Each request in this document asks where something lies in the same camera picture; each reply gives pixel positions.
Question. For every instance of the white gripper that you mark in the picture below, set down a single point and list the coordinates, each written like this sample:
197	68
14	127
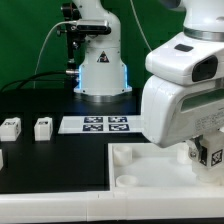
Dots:
184	97

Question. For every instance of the white square tabletop part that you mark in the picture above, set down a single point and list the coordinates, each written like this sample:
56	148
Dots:
133	165

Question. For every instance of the white sheet with markers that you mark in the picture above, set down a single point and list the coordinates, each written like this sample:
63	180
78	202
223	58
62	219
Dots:
100	124

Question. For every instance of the white block left edge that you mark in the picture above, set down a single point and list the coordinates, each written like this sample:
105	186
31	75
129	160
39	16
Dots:
1	160

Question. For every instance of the white front rail fixture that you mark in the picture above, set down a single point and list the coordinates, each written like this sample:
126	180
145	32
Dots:
121	204

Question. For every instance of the black camera on stand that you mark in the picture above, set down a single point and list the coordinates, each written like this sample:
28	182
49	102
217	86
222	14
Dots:
76	29

